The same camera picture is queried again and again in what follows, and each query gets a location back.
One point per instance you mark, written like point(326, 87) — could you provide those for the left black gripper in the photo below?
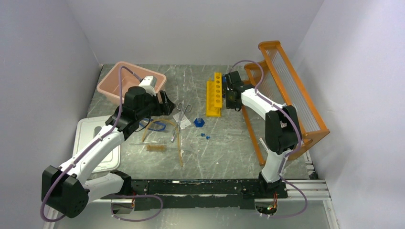
point(167, 106)

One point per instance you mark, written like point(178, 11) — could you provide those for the tan rubber tubing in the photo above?
point(177, 136)

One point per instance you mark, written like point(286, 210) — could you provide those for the white plastic lid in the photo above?
point(86, 130)

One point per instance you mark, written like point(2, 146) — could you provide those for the yellow test tube rack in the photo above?
point(214, 99)

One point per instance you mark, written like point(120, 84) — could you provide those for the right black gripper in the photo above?
point(228, 104)

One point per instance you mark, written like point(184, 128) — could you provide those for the white orange marker pen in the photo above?
point(264, 145)

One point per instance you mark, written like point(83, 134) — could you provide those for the brown test tube brush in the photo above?
point(156, 147)

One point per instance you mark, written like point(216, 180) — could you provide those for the metal forceps scissors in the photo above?
point(183, 108)

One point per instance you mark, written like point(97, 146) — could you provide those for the pink plastic bin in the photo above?
point(109, 86)

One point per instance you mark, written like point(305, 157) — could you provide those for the white paper packet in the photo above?
point(182, 121)

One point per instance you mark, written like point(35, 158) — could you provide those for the orange wooden shelf rack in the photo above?
point(278, 80)

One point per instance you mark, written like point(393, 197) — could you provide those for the blue safety glasses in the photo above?
point(157, 126)

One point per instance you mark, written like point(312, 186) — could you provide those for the blue base graduated cylinder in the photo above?
point(199, 121)

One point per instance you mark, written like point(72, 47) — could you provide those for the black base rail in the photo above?
point(201, 193)

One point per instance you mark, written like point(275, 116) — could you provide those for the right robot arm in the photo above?
point(282, 131)

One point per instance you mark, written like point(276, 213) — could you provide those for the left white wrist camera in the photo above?
point(148, 84)

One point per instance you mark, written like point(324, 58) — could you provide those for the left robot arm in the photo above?
point(66, 188)

